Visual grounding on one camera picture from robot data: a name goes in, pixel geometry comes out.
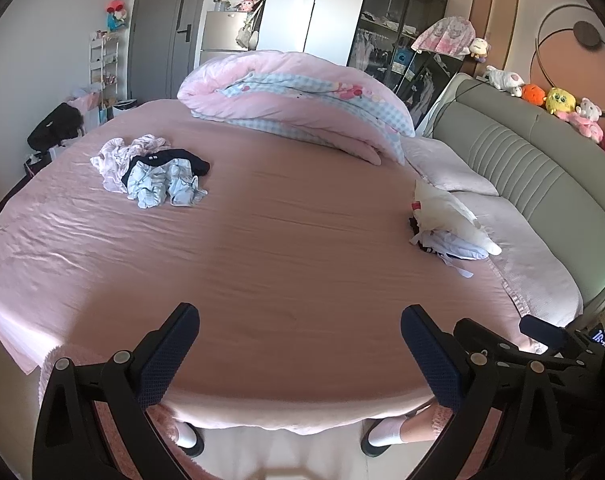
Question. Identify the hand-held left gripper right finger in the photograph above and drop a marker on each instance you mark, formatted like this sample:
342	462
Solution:
432	355

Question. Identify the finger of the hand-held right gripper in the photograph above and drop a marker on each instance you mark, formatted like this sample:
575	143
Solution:
487	337
542	332

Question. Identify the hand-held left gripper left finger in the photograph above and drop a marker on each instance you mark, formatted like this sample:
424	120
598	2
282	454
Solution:
167	355

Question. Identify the light blue pajama top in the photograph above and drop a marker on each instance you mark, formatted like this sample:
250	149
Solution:
182	185

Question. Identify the white navy folded clothes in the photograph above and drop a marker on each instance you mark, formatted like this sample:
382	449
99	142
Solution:
452	250

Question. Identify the person's pink fluffy garment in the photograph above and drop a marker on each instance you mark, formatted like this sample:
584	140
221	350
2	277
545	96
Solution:
160	420

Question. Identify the person's right leg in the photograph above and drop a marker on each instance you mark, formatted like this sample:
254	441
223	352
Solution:
382	435

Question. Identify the cream folded garment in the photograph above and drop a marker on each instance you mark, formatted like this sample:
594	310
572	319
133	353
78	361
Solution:
447	210

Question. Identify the bed with pink sheet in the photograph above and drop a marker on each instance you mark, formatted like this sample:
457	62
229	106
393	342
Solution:
282	260

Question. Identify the grey-green padded headboard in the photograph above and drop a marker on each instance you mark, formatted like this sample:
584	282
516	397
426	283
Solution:
522	160

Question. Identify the navy garment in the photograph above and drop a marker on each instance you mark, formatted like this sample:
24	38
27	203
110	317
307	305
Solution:
192	162

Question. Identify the pink white floral garment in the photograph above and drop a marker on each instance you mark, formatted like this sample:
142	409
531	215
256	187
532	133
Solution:
115	157

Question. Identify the pink white plush toy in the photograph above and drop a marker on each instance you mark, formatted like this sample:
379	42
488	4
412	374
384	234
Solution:
587	125

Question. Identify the yellow plush toy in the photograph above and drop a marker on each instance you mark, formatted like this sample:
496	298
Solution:
561	101

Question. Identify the orange plush toy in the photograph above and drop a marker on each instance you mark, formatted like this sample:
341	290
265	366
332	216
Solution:
534	95

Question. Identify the black bag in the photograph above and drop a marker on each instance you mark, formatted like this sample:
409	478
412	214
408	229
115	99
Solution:
57	127

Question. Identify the white grey plush toy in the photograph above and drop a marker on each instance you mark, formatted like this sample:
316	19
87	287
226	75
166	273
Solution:
505	80

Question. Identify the pink paper bag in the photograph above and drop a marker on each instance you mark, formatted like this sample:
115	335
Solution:
85	110

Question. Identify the white brown plush toy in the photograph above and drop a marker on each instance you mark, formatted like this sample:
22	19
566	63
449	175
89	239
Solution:
480	50

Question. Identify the folded pink checked duvet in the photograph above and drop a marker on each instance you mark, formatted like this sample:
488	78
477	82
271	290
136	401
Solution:
292	85

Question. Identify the white shelf rack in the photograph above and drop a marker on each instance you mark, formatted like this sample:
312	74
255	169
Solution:
102	60

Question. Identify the pink patterned garment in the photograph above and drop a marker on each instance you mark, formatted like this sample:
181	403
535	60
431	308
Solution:
442	35

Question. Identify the grey door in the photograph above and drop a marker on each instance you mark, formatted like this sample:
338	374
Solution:
157	35

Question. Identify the silver fridge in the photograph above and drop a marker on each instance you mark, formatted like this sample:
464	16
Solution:
217	35

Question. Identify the white hanging tote bag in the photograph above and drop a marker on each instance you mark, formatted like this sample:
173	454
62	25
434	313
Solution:
245	35

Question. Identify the black glass cabinet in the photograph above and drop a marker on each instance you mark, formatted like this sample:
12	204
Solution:
382	10

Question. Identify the red blue plush toy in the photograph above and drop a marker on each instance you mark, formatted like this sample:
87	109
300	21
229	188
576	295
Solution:
116	12

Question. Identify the small pink plush toy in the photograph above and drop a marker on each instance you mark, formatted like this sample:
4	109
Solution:
245	5

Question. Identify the white wardrobe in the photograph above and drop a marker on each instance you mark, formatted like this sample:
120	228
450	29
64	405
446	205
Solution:
317	5

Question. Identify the dark round wall disc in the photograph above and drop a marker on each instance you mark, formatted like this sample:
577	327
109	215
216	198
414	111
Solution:
586	34

